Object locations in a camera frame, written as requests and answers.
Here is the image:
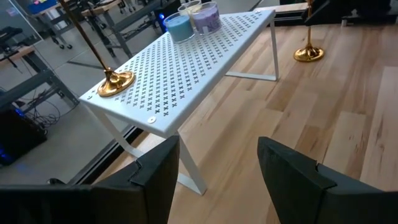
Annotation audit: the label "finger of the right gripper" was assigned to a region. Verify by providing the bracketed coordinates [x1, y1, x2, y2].
[303, 0, 331, 26]

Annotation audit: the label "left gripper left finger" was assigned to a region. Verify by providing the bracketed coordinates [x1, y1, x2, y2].
[93, 135, 180, 224]

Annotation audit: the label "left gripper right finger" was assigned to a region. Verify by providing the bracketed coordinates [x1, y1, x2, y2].
[257, 136, 398, 224]

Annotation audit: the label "medium gold candlestick holder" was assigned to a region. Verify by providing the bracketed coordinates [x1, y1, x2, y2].
[293, 0, 325, 63]

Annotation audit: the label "tall gold candlestick holder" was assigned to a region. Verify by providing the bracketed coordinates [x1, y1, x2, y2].
[57, 0, 136, 98]

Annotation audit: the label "purple candle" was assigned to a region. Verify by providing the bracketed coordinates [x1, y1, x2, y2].
[190, 1, 223, 35]

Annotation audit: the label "yellow candle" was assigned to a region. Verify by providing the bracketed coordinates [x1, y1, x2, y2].
[177, 0, 203, 16]

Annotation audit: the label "blue candle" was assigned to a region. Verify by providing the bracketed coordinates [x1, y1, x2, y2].
[164, 11, 196, 44]

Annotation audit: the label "black table clamp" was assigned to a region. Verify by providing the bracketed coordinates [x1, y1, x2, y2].
[46, 177, 67, 186]

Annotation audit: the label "white perforated metal shelf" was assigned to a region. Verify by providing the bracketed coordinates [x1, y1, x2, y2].
[79, 9, 280, 196]

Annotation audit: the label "black computer tower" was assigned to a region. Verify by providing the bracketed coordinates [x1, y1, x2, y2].
[0, 107, 48, 166]

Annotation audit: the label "computer with blue light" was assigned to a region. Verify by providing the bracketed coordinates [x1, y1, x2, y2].
[154, 0, 183, 34]

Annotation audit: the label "grey table with wood top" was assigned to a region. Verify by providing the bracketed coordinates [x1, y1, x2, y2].
[0, 45, 80, 110]

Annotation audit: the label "wheeled metal cart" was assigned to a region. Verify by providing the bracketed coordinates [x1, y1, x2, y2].
[37, 6, 74, 50]

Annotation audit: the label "table with blue top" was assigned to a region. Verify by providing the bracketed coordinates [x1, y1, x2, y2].
[26, 0, 60, 16]

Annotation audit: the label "tangled black floor cables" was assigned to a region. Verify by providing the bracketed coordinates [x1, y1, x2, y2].
[18, 90, 63, 128]

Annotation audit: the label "grey metal frame table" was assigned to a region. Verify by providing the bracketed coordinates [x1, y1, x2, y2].
[80, 0, 164, 60]

